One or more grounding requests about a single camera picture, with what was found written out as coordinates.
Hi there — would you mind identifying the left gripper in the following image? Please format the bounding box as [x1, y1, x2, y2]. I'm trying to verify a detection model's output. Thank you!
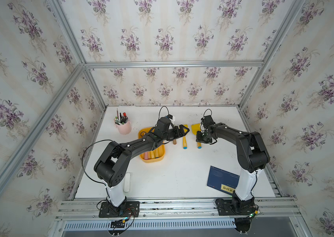
[160, 124, 190, 142]

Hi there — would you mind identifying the yellow shovel blue tip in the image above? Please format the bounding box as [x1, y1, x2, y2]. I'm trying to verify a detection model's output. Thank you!
[182, 124, 188, 150]

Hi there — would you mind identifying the yellow storage box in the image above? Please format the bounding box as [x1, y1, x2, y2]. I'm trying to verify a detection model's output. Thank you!
[138, 127, 166, 163]

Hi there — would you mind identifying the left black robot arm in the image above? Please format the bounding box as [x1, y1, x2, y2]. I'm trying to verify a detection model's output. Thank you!
[94, 115, 190, 208]

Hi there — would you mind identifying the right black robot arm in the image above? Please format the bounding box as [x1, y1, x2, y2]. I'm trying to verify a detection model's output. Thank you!
[196, 115, 270, 213]

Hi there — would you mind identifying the blue book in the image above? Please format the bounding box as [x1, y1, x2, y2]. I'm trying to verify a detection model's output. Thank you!
[206, 166, 240, 195]

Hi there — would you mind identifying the pink pen cup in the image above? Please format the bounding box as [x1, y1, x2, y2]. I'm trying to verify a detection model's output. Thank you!
[114, 110, 131, 135]

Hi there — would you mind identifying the white eraser bar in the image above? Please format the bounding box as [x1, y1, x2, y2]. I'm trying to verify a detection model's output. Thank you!
[124, 172, 131, 193]

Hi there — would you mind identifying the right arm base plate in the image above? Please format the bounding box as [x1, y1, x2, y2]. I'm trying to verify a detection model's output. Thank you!
[215, 197, 259, 217]

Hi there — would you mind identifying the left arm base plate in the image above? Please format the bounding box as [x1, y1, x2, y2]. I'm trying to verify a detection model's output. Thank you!
[99, 200, 140, 218]

